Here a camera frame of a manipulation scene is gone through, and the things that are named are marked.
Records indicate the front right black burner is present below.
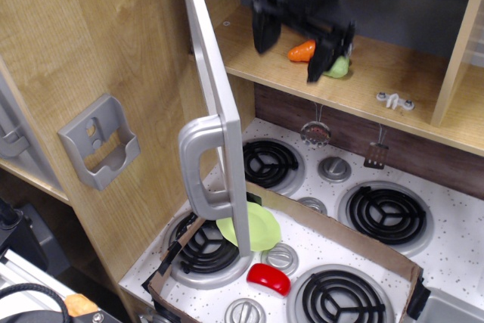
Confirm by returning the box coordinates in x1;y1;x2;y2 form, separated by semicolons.
286;264;396;323

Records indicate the back left black burner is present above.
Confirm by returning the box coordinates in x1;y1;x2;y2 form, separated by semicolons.
243;138;306;196

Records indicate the grey back stove knob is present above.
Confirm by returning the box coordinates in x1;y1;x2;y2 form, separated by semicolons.
318;157;352;183

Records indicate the hanging silver strainer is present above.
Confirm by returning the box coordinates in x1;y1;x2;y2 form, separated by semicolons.
299;102;332;148

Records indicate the orange toy carrot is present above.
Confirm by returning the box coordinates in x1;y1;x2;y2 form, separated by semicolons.
287;39;316;62

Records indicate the black braided cable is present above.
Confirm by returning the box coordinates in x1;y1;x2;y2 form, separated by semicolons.
0;283;70;323

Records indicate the grey middle stove knob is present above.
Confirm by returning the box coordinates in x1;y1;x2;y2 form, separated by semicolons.
298;197;327;215

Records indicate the red toy cheese wedge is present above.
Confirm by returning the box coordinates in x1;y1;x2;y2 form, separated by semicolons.
246;263;291;297

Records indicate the grey toy microwave door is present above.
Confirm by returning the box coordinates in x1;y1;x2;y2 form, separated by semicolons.
178;0;251;256

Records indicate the hanging toy spatula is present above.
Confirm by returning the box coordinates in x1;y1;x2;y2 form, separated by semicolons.
364;125;389;169

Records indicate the brown cardboard tray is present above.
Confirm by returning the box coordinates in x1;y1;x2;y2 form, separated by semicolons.
142;184;430;322

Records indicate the grey wall phone holder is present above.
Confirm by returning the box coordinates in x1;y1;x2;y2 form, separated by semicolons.
57;94;141;191

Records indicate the grey cabinet door handle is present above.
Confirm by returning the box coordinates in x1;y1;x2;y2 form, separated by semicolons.
1;74;30;159

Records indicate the white door latch clip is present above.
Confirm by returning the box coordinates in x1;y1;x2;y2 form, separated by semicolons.
376;92;415;111

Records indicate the front left black burner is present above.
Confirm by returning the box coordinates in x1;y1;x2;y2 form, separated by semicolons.
170;220;253;290

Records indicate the grey front stove knob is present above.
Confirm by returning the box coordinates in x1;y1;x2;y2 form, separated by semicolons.
225;298;266;323

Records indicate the black burner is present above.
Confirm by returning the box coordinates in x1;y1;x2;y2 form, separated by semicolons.
243;138;306;196
170;220;253;290
337;181;435;257
286;264;396;323

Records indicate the green toy lettuce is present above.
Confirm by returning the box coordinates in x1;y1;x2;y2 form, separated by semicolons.
323;56;349;79

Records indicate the grey toy sink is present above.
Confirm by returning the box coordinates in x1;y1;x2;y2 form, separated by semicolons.
403;288;483;323

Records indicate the back right black burner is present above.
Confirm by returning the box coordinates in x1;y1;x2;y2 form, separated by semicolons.
337;181;435;257

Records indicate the grey stove knob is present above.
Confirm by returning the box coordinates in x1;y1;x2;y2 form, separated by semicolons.
225;298;266;323
318;157;352;183
260;243;299;275
298;197;327;215

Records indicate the light green toy plate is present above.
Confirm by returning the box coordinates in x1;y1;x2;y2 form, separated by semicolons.
216;202;281;252

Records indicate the grey centre stove knob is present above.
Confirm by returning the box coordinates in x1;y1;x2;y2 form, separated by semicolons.
260;243;299;275

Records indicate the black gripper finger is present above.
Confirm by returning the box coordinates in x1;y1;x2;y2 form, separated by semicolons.
252;10;281;54
307;34;353;82

